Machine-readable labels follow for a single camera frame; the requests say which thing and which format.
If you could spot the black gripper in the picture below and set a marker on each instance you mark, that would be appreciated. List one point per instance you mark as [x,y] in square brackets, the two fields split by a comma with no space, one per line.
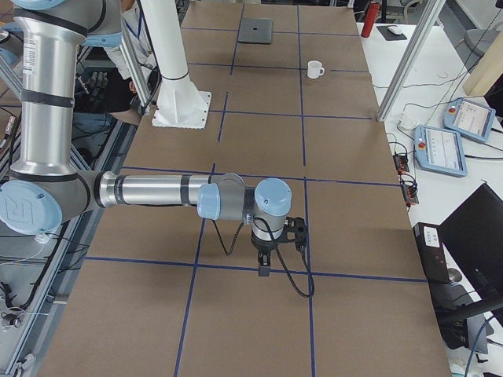
[264,246]

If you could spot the white ceramic mug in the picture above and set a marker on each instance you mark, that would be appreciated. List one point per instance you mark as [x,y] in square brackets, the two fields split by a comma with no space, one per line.
[315,69]

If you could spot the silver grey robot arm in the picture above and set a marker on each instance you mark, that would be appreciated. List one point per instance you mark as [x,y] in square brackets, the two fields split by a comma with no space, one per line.
[45,190]

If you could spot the black open laptop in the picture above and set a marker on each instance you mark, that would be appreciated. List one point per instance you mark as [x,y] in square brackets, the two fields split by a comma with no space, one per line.
[473,236]

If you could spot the silver closed laptop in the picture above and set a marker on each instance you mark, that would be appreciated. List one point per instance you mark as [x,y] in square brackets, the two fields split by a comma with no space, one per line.
[256,31]

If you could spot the black electronics box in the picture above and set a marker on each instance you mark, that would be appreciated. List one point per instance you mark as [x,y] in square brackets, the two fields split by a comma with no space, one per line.
[430,249]

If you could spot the blue teach pendant near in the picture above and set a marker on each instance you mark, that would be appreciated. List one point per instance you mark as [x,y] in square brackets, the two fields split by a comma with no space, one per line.
[440,150]

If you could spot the blue teach pendant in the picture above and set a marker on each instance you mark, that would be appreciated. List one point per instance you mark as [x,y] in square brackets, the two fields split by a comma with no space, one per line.
[470,119]
[440,150]

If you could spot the person in white coat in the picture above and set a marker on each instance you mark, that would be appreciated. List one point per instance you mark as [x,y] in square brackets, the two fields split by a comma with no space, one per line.
[121,89]

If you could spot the blue teach pendant far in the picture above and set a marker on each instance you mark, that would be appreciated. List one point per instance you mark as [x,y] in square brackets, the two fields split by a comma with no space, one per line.
[470,119]

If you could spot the white computer mouse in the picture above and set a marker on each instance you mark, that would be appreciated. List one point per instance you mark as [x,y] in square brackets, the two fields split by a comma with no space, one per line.
[395,29]

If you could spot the red cylindrical bottle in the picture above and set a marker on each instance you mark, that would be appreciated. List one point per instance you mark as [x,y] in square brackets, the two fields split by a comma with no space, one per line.
[370,18]

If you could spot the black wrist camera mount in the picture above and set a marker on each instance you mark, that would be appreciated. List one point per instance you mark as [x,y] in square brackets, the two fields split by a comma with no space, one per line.
[295,231]

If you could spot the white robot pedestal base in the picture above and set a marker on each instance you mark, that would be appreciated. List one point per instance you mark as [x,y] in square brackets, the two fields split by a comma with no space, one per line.
[179,103]

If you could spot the aluminium frame post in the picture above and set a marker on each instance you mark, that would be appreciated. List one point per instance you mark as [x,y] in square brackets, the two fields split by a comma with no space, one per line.
[420,34]

